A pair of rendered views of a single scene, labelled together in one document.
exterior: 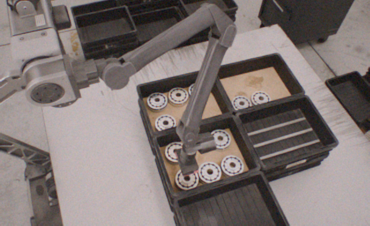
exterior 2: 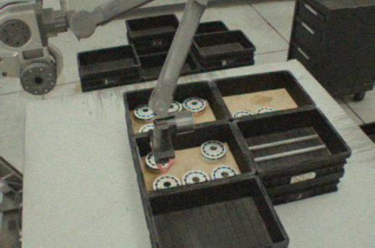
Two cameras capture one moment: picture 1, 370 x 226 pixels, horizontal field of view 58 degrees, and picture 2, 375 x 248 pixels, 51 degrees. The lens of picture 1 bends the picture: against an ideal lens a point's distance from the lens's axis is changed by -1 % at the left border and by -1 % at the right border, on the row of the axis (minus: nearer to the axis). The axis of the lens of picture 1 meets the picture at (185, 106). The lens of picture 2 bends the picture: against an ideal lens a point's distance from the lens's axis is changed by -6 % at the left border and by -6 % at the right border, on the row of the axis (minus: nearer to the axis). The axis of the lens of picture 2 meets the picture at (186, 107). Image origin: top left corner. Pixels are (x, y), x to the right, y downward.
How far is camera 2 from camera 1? 0.52 m
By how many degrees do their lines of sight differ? 18
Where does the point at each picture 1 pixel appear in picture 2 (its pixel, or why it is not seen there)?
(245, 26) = not seen: hidden behind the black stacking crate
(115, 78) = (81, 23)
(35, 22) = not seen: outside the picture
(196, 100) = (169, 63)
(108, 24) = (112, 63)
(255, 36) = (271, 68)
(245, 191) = (238, 204)
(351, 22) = not seen: outside the picture
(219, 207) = (203, 219)
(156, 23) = not seen: hidden behind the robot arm
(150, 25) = (158, 69)
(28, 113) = (17, 157)
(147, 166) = (126, 183)
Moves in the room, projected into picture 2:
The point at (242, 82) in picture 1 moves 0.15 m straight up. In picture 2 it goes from (248, 100) to (250, 74)
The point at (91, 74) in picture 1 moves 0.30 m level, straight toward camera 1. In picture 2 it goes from (59, 19) to (60, 72)
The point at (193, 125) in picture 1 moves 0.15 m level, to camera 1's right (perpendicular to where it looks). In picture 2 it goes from (165, 91) to (214, 95)
